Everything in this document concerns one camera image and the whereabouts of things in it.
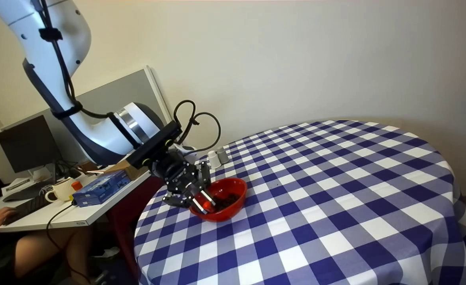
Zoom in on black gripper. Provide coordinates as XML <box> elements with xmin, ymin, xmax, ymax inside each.
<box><xmin>151</xmin><ymin>149</ymin><xmax>216</xmax><ymax>216</ymax></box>

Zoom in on dark coffee beans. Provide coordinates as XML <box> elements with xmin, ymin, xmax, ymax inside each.
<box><xmin>211</xmin><ymin>189</ymin><xmax>243</xmax><ymax>208</ymax></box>

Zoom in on red plastic bowl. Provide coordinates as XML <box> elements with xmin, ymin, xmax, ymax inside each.
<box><xmin>189</xmin><ymin>176</ymin><xmax>249</xmax><ymax>224</ymax></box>

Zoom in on small white shaker bottle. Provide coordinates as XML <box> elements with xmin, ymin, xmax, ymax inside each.
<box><xmin>206</xmin><ymin>149</ymin><xmax>222</xmax><ymax>170</ymax></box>

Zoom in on small grey shaker bottle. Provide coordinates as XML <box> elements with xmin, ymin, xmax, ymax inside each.
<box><xmin>218</xmin><ymin>148</ymin><xmax>232</xmax><ymax>167</ymax></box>

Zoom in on brown cardboard box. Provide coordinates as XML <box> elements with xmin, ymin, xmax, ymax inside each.
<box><xmin>102</xmin><ymin>157</ymin><xmax>159</xmax><ymax>183</ymax></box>

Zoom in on blue box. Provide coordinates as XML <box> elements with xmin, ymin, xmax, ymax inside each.
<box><xmin>73</xmin><ymin>172</ymin><xmax>134</xmax><ymax>208</ymax></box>

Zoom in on grey partition panel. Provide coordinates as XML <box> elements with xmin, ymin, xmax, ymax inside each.
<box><xmin>42</xmin><ymin>66</ymin><xmax>184</xmax><ymax>165</ymax></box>

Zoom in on white office desk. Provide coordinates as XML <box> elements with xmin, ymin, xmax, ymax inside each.
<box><xmin>0</xmin><ymin>145</ymin><xmax>186</xmax><ymax>235</ymax></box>

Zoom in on white mug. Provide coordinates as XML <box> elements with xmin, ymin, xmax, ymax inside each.
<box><xmin>45</xmin><ymin>180</ymin><xmax>80</xmax><ymax>205</ymax></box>

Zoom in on blue white checked tablecloth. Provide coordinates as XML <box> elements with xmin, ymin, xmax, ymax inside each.
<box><xmin>134</xmin><ymin>118</ymin><xmax>466</xmax><ymax>285</ymax></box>

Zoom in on bystander bare leg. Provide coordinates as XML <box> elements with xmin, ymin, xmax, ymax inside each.
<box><xmin>13</xmin><ymin>227</ymin><xmax>95</xmax><ymax>282</ymax></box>

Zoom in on white device under monitor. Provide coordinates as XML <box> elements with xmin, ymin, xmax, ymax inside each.
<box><xmin>2</xmin><ymin>165</ymin><xmax>57</xmax><ymax>197</ymax></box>

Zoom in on black keyboard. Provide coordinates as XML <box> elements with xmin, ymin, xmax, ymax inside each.
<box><xmin>2</xmin><ymin>192</ymin><xmax>56</xmax><ymax>227</ymax></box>

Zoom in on black computer monitor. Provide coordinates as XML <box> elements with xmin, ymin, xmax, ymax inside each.
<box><xmin>0</xmin><ymin>115</ymin><xmax>64</xmax><ymax>175</ymax></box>

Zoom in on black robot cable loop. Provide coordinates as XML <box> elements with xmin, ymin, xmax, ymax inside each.
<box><xmin>172</xmin><ymin>99</ymin><xmax>224</xmax><ymax>154</ymax></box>

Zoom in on black hanging cable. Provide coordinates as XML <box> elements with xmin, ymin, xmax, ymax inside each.
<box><xmin>45</xmin><ymin>202</ymin><xmax>95</xmax><ymax>284</ymax></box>

